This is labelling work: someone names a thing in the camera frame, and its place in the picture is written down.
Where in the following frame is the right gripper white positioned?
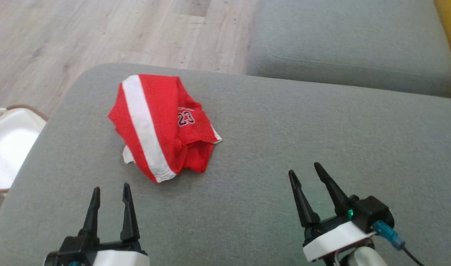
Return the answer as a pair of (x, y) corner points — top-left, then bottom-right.
(289, 162), (376, 263)

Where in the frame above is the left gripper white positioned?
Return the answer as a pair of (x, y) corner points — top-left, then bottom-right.
(79, 183), (150, 266)

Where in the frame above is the red basketball shorts white stripe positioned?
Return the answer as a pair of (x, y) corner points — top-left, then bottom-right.
(107, 74), (223, 184)

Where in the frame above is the large grey sofa ottoman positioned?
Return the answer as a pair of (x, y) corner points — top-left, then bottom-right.
(0, 63), (451, 266)

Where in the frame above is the white laundry basket brown rim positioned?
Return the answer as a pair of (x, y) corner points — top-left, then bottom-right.
(0, 105), (48, 194)

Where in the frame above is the long grey sofa seat cushion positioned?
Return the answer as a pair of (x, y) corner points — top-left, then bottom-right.
(245, 0), (451, 98)

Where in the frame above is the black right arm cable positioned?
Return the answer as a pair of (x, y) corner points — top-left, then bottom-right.
(401, 247), (426, 266)

